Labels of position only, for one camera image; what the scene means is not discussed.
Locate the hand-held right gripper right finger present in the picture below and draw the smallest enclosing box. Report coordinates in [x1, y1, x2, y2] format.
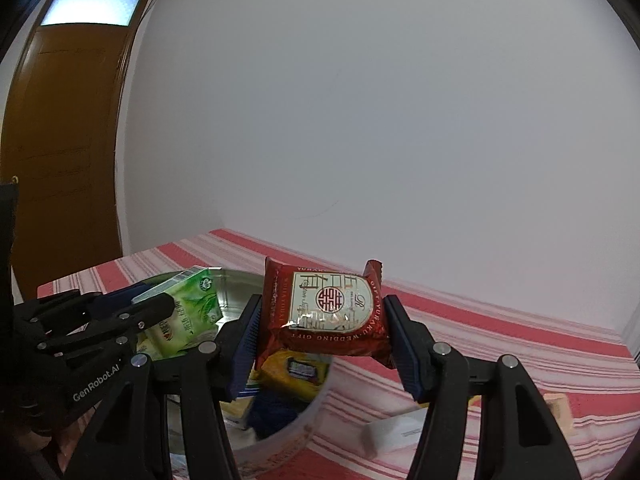
[382, 295, 583, 480]

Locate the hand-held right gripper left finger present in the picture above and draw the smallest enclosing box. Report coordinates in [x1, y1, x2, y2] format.
[65, 294, 264, 480]

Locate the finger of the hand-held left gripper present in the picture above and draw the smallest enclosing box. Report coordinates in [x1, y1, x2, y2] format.
[34, 293, 177, 358]
[14, 284, 152, 343]

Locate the yellow snack packet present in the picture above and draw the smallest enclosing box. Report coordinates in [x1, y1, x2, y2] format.
[257, 349, 331, 402]

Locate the blue cloth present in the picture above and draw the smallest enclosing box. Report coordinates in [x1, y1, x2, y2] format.
[247, 385, 301, 441]

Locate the green leaf print tissue pack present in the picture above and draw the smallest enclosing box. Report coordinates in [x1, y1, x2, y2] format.
[131, 266, 223, 361]

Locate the red snack packet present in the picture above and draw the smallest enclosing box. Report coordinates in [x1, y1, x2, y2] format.
[255, 256, 396, 368]

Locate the round silver metal tin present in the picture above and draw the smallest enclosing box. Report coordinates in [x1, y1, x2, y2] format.
[132, 267, 335, 473]

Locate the white tissue pack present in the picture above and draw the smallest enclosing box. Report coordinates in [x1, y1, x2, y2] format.
[362, 407, 432, 458]

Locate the red striped bed sheet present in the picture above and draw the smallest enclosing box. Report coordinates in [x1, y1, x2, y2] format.
[37, 228, 636, 480]

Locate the brown wooden door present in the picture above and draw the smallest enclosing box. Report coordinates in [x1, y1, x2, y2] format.
[0, 0, 161, 303]

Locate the beige snack packet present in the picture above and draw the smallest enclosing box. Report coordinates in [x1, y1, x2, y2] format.
[542, 394, 576, 436]

